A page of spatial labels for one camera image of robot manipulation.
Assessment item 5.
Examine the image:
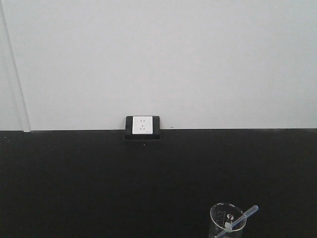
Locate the white power socket black base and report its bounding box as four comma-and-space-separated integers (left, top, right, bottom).
124, 116, 160, 140

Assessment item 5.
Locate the clear glass beaker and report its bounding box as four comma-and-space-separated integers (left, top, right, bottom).
210, 202, 247, 238

